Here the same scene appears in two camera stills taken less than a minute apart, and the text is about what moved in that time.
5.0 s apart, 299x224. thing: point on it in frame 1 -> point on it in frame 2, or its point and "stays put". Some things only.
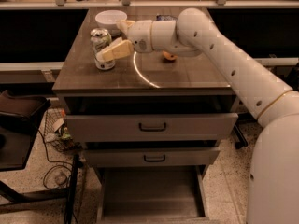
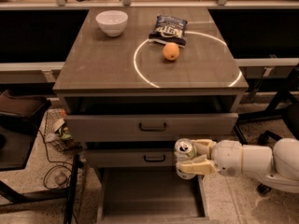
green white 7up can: [101, 38] -> [184, 150]
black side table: [21, 116] stays put
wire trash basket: [56, 132] stays put
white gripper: [140, 35] -> [228, 157]
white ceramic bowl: [108, 19] stays put
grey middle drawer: [150, 157] stays put
